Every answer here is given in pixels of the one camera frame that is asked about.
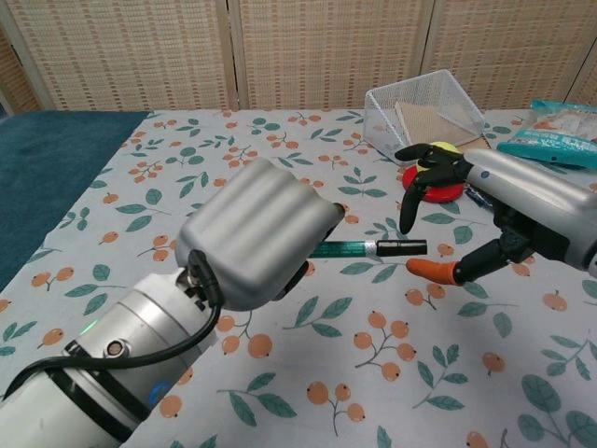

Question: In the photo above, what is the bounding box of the yellow tennis ball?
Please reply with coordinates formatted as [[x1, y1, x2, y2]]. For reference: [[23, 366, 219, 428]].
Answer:
[[416, 141, 461, 176]]

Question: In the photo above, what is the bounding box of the teal white snack bag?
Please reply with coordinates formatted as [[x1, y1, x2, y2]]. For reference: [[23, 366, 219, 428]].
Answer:
[[495, 99, 597, 171]]

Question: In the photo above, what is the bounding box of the white wire mesh basket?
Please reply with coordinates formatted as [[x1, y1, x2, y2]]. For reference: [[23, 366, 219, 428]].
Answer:
[[364, 68, 487, 165]]

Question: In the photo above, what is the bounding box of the floral print tablecloth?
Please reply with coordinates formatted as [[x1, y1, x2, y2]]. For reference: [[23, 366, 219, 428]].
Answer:
[[0, 109, 597, 448]]

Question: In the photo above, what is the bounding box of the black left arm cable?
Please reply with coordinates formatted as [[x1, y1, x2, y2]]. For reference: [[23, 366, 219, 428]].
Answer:
[[0, 249, 226, 403]]

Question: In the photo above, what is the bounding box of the green whiteboard marker body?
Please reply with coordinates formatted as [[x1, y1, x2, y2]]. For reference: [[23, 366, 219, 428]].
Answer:
[[311, 238, 380, 260]]

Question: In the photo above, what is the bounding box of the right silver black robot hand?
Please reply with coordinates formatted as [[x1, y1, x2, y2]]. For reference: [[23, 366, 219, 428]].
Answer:
[[394, 143, 597, 287]]

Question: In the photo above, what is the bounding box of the dark bamboo screen panel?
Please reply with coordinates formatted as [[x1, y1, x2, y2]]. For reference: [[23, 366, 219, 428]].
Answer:
[[0, 25, 46, 116]]

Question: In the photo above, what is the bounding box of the black marker cap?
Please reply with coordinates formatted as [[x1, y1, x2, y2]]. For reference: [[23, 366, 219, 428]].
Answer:
[[375, 239, 429, 258]]

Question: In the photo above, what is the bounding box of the orange blue snack packet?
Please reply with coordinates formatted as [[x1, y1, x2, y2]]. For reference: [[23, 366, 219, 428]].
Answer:
[[465, 183, 494, 207]]

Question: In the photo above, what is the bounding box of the red round disc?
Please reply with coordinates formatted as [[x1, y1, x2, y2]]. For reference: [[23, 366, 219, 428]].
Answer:
[[401, 165, 467, 203]]

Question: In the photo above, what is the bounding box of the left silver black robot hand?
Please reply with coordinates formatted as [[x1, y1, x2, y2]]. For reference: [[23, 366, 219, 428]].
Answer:
[[174, 157, 347, 312]]

